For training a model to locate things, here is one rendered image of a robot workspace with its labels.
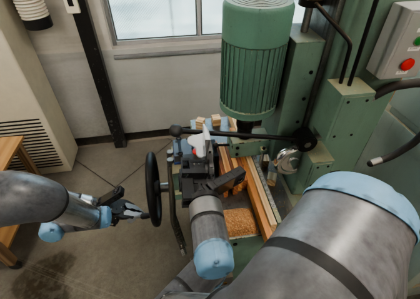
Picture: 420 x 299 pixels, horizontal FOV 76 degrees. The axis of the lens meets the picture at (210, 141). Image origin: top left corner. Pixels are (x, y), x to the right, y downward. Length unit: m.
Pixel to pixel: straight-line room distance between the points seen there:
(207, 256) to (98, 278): 1.39
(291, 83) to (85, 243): 1.65
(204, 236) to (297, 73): 0.49
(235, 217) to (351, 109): 0.44
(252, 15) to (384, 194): 0.47
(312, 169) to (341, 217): 0.58
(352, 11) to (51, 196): 0.78
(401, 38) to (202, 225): 0.59
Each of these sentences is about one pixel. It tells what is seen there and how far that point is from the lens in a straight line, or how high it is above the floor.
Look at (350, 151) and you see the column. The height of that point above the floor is 1.01.
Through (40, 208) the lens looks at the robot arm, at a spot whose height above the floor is 1.16.
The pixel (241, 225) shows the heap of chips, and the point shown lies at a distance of 0.84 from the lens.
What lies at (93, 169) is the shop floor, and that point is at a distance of 2.42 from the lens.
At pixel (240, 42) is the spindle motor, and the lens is 0.69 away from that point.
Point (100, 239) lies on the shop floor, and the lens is 1.99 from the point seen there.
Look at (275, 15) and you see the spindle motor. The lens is 0.67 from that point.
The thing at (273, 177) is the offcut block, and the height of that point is 0.83.
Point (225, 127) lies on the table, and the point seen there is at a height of 0.90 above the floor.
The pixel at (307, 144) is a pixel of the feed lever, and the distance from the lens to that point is 0.82.
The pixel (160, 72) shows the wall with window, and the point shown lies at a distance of 2.18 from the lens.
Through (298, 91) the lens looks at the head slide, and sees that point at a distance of 0.81.
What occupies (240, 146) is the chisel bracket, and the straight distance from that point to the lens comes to 0.92.
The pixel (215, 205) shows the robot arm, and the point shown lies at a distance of 0.59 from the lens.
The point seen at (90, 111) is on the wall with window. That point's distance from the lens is 2.42.
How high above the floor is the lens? 1.64
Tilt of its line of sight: 42 degrees down
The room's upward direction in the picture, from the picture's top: straight up
